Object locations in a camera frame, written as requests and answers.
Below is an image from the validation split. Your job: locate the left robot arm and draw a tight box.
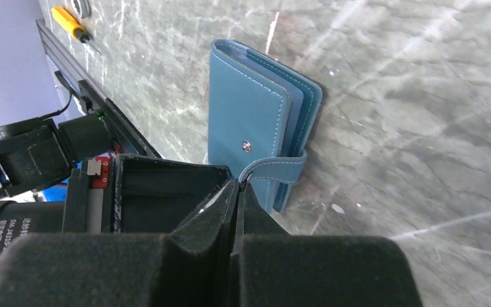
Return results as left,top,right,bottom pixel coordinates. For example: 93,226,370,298
0,154,231,255

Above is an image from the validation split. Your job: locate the blue plastic bin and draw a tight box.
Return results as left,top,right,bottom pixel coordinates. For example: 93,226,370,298
40,179,68,201

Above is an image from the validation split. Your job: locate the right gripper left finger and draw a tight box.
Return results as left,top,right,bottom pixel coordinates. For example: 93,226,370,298
0,182,239,306

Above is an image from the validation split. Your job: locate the red adjustable wrench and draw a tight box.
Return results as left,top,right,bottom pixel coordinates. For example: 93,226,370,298
71,0,91,19

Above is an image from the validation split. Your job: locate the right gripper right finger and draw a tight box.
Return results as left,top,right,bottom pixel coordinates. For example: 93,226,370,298
230,184,422,306

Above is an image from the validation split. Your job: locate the blue leather card holder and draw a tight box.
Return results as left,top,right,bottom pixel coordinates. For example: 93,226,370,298
207,39,323,212

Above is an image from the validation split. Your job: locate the yellow handle screwdriver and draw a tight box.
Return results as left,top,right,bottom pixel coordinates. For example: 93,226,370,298
51,6,102,55

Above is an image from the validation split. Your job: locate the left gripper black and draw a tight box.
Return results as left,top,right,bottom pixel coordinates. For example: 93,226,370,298
62,154,231,233

